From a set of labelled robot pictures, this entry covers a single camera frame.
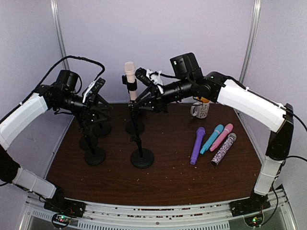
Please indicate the white floral mug yellow inside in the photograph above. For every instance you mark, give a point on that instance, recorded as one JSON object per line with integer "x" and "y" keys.
{"x": 200, "y": 108}

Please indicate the black stand of glitter microphone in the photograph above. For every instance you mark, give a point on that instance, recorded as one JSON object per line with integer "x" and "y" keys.
{"x": 87, "y": 136}

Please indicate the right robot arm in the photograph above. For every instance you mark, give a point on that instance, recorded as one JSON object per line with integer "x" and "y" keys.
{"x": 225, "y": 90}

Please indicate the black stand of blue microphone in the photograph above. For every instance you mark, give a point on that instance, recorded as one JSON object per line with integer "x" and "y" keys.
{"x": 94, "y": 156}

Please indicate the aluminium frame post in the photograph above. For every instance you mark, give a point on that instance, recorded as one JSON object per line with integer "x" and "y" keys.
{"x": 57, "y": 24}
{"x": 255, "y": 19}

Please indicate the black stand of cream microphone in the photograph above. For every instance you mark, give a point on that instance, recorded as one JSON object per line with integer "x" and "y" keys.
{"x": 129, "y": 127}

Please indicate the pink microphone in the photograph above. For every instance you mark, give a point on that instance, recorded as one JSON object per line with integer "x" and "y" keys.
{"x": 227, "y": 130}

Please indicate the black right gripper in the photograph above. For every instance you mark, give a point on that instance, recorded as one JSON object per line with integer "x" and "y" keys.
{"x": 156, "y": 98}

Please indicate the glitter purple silver microphone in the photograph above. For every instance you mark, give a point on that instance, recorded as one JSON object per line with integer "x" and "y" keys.
{"x": 223, "y": 149}

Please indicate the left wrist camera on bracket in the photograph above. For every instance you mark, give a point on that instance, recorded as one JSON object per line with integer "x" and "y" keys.
{"x": 94, "y": 87}

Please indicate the aluminium left rear frame post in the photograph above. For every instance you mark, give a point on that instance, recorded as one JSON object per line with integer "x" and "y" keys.
{"x": 57, "y": 24}

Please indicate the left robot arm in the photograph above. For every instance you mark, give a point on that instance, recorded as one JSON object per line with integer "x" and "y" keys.
{"x": 58, "y": 95}

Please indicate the aluminium right rear frame post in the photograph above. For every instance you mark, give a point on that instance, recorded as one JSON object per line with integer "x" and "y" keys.
{"x": 255, "y": 19}

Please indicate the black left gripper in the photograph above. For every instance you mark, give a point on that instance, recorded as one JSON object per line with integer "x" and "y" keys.
{"x": 94, "y": 108}

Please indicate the blue microphone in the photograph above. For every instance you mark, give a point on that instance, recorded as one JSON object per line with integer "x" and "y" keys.
{"x": 217, "y": 131}

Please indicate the black stand of purple microphone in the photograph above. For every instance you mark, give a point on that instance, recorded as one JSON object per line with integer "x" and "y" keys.
{"x": 141, "y": 158}

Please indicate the cream white microphone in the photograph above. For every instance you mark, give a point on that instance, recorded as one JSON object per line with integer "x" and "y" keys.
{"x": 131, "y": 80}

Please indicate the black clamp microphone stand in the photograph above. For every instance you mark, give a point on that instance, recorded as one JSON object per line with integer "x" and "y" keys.
{"x": 101, "y": 129}

